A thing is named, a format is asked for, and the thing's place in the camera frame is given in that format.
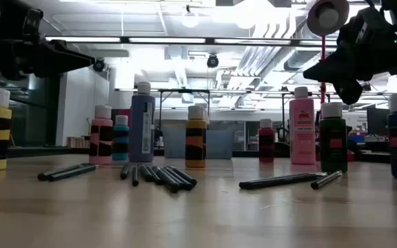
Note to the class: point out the large pink paint bottle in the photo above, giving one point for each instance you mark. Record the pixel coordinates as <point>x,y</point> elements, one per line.
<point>302,144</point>

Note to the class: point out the red desk lamp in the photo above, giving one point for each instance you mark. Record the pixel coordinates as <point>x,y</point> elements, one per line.
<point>314,20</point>

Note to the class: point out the grey translucent plastic bin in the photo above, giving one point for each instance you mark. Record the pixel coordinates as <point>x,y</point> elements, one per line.
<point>219,144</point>

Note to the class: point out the pair of pens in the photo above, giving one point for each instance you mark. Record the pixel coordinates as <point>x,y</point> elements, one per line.
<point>55,172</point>

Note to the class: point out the small orange paint bottle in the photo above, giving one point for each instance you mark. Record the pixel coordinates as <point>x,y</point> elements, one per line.
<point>195,137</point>

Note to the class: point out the small green paint bottle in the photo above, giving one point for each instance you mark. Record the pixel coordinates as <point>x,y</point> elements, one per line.
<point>333,158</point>

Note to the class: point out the small pink paint bottle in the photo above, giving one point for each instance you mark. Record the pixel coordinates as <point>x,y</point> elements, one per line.
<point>101,158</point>

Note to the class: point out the black monitor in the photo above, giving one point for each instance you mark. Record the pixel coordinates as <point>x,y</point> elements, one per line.
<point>377,120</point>

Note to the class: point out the black bar with light strips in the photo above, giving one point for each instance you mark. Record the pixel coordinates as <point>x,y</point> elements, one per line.
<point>167,40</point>

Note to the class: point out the black aluminium table frame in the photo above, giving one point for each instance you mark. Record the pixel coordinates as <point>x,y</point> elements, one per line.
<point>47,151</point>

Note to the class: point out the black ceiling spotlight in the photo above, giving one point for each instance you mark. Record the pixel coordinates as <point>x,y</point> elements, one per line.
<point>212,61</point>
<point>99,64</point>

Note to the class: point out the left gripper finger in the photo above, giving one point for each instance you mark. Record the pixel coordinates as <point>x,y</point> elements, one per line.
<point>64,53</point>
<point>60,69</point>

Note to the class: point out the large periwinkle paint bottle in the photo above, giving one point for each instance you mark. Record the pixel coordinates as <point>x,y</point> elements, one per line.
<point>137,131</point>

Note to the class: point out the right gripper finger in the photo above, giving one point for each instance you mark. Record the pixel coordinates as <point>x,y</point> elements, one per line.
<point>334,77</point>
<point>329,65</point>

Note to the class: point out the stack of wooden blocks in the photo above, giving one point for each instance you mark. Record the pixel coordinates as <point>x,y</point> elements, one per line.
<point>78,142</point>

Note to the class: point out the small teal paint bottle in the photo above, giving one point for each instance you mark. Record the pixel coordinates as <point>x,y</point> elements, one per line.
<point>120,132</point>

